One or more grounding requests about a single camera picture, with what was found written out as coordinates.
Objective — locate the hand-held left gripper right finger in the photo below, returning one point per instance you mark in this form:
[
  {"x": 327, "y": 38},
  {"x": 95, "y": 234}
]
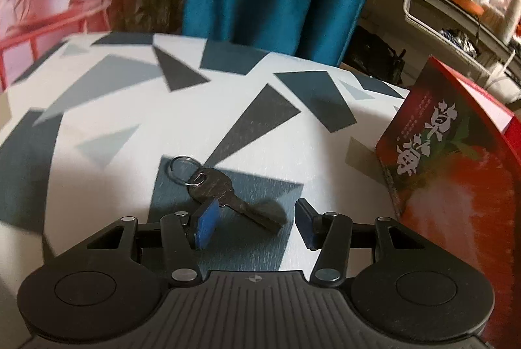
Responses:
[{"x": 307, "y": 224}]

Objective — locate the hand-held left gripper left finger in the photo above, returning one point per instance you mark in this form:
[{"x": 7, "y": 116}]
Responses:
[{"x": 205, "y": 224}]

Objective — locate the red cardboard box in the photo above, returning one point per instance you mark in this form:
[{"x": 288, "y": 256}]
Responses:
[{"x": 447, "y": 190}]

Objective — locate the geometric patterned tablecloth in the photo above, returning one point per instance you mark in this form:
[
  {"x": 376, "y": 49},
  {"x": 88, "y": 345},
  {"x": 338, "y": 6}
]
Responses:
[{"x": 101, "y": 108}]

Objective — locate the black bag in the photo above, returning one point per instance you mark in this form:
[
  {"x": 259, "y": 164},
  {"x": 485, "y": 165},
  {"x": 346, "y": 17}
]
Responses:
[{"x": 374, "y": 55}]

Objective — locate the blue patterned cloth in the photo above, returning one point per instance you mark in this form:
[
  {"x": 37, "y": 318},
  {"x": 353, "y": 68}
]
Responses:
[{"x": 458, "y": 41}]

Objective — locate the white cosmetic bottle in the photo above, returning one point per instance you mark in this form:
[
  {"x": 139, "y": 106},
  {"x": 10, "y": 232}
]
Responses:
[{"x": 511, "y": 21}]

